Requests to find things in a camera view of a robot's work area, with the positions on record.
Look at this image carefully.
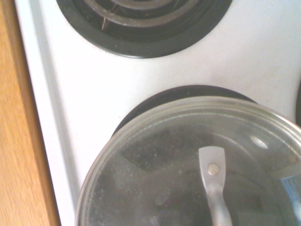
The glass pot lid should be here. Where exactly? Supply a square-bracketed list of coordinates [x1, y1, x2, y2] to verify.
[74, 96, 301, 226]

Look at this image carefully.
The small black coil burner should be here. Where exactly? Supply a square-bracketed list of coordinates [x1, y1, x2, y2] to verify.
[55, 0, 234, 59]
[110, 84, 262, 140]

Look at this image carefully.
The white electric stove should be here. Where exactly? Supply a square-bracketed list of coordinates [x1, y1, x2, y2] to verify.
[14, 0, 301, 226]

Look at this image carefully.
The large black coil burner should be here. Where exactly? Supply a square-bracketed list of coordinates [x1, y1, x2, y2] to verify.
[296, 81, 301, 126]

